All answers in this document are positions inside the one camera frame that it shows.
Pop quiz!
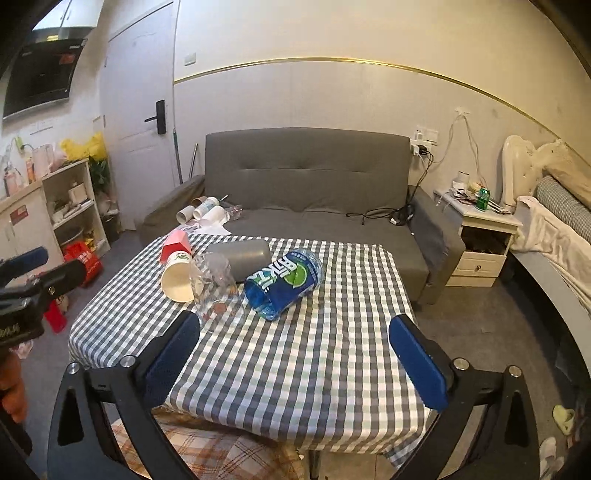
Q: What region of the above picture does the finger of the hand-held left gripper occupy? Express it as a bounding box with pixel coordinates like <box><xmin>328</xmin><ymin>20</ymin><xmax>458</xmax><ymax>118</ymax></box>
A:
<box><xmin>25</xmin><ymin>259</ymin><xmax>88</xmax><ymax>302</ymax></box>
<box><xmin>0</xmin><ymin>246</ymin><xmax>49</xmax><ymax>280</ymax></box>

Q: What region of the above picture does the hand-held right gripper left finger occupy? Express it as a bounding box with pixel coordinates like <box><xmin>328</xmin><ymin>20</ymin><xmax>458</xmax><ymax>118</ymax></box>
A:
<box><xmin>47</xmin><ymin>310</ymin><xmax>201</xmax><ymax>480</ymax></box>

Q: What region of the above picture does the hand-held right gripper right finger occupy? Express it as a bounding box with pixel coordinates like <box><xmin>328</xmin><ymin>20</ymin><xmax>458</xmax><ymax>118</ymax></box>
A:
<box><xmin>389</xmin><ymin>314</ymin><xmax>541</xmax><ymax>480</ymax></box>

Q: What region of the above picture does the person's left forearm orange sleeve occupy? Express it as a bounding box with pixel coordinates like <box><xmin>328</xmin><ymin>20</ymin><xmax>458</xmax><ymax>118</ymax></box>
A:
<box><xmin>0</xmin><ymin>353</ymin><xmax>28</xmax><ymax>424</ymax></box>

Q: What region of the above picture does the white paper cup green band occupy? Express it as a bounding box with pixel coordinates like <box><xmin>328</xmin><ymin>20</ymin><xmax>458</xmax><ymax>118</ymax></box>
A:
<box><xmin>160</xmin><ymin>251</ymin><xmax>197</xmax><ymax>304</ymax></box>

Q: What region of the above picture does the clear plastic cup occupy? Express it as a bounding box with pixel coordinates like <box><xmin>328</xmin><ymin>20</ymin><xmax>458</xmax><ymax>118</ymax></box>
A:
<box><xmin>189</xmin><ymin>252</ymin><xmax>246</xmax><ymax>334</ymax></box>

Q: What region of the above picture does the grey plastic cup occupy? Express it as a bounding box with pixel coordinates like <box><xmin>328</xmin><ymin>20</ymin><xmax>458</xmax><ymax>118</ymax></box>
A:
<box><xmin>206</xmin><ymin>238</ymin><xmax>271</xmax><ymax>283</ymax></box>

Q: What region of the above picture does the blue label cut bottle cup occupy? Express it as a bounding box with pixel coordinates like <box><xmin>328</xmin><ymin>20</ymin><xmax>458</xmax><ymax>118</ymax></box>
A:
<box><xmin>243</xmin><ymin>248</ymin><xmax>324</xmax><ymax>322</ymax></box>

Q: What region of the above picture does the red plastic bag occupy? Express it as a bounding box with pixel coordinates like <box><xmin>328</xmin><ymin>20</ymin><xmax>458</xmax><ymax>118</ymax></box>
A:
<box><xmin>62</xmin><ymin>240</ymin><xmax>103</xmax><ymax>288</ymax></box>

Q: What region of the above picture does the red box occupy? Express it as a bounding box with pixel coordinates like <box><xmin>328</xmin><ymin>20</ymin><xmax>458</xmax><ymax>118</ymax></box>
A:
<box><xmin>43</xmin><ymin>299</ymin><xmax>71</xmax><ymax>334</ymax></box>

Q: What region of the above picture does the white low cabinet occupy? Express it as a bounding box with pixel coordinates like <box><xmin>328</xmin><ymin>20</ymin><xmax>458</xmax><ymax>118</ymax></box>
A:
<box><xmin>0</xmin><ymin>182</ymin><xmax>62</xmax><ymax>266</ymax></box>

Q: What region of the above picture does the white open shelf unit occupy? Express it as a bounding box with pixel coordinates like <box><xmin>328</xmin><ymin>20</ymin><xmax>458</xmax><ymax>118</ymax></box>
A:
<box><xmin>41</xmin><ymin>159</ymin><xmax>112</xmax><ymax>259</ymax></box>

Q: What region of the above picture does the orange plaid cloth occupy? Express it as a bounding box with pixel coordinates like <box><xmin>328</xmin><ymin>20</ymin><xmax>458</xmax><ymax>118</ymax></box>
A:
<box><xmin>108</xmin><ymin>408</ymin><xmax>306</xmax><ymax>480</ymax></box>

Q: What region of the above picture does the pink kettle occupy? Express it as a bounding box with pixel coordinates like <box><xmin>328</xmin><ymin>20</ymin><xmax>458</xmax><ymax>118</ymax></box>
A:
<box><xmin>30</xmin><ymin>143</ymin><xmax>55</xmax><ymax>179</ymax></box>

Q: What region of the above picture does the grey white checkered tablecloth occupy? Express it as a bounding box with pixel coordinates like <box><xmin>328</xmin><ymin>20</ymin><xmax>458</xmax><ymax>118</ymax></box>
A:
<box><xmin>68</xmin><ymin>233</ymin><xmax>437</xmax><ymax>470</ymax></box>

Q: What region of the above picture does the yellow plastic bag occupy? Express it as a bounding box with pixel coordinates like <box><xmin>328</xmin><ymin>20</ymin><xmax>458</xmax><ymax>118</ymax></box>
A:
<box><xmin>61</xmin><ymin>132</ymin><xmax>108</xmax><ymax>163</ymax></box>

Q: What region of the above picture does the white paper sheet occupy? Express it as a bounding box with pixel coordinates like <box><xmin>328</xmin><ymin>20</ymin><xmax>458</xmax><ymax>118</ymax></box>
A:
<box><xmin>173</xmin><ymin>216</ymin><xmax>232</xmax><ymax>236</ymax></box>

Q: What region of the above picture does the white nightstand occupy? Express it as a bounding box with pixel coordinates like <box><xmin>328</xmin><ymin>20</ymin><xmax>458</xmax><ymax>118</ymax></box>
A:
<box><xmin>433</xmin><ymin>187</ymin><xmax>523</xmax><ymax>288</ymax></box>

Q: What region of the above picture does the pale green slipper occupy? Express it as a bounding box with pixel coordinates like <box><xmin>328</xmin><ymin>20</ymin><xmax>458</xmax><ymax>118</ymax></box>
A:
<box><xmin>552</xmin><ymin>404</ymin><xmax>576</xmax><ymax>435</ymax></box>

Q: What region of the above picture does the white slipper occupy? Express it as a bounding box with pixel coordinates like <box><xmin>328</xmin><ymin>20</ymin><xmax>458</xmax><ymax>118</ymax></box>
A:
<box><xmin>537</xmin><ymin>436</ymin><xmax>560</xmax><ymax>479</ymax></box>

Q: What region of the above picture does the black range hood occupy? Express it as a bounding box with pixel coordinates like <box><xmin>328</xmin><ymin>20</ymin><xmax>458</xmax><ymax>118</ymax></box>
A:
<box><xmin>2</xmin><ymin>28</ymin><xmax>89</xmax><ymax>122</ymax></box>

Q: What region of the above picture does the pale pink blanket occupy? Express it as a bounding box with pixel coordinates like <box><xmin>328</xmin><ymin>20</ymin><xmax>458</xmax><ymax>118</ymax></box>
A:
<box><xmin>510</xmin><ymin>196</ymin><xmax>591</xmax><ymax>298</ymax></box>

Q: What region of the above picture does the grey fabric sofa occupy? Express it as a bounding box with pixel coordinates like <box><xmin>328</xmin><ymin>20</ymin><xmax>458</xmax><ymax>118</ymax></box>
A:
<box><xmin>139</xmin><ymin>128</ymin><xmax>467</xmax><ymax>306</ymax></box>

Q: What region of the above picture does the checkered pillow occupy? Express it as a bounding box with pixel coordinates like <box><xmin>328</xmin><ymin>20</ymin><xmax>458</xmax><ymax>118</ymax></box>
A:
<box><xmin>534</xmin><ymin>174</ymin><xmax>591</xmax><ymax>243</ymax></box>

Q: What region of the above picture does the white door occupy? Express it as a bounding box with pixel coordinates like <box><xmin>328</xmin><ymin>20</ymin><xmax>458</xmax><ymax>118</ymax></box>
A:
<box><xmin>99</xmin><ymin>0</ymin><xmax>182</xmax><ymax>232</ymax></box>

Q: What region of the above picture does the white tufted headboard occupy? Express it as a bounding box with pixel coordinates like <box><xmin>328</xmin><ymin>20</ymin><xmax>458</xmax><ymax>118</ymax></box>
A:
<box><xmin>502</xmin><ymin>134</ymin><xmax>591</xmax><ymax>209</ymax></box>

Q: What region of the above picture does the black cable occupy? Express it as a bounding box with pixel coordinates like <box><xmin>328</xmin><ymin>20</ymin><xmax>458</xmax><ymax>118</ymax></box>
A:
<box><xmin>345</xmin><ymin>151</ymin><xmax>435</xmax><ymax>227</ymax></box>

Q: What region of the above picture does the black door handle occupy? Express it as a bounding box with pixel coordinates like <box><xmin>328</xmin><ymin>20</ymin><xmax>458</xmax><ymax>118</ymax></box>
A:
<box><xmin>144</xmin><ymin>100</ymin><xmax>167</xmax><ymax>135</ymax></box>

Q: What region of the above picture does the white cable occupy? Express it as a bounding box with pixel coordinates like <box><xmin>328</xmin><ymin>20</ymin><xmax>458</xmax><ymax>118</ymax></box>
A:
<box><xmin>433</xmin><ymin>111</ymin><xmax>491</xmax><ymax>186</ymax></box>

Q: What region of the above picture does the white wall cabinet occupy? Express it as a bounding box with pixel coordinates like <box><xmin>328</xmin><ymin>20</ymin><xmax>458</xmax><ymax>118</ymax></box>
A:
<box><xmin>31</xmin><ymin>0</ymin><xmax>105</xmax><ymax>32</ymax></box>

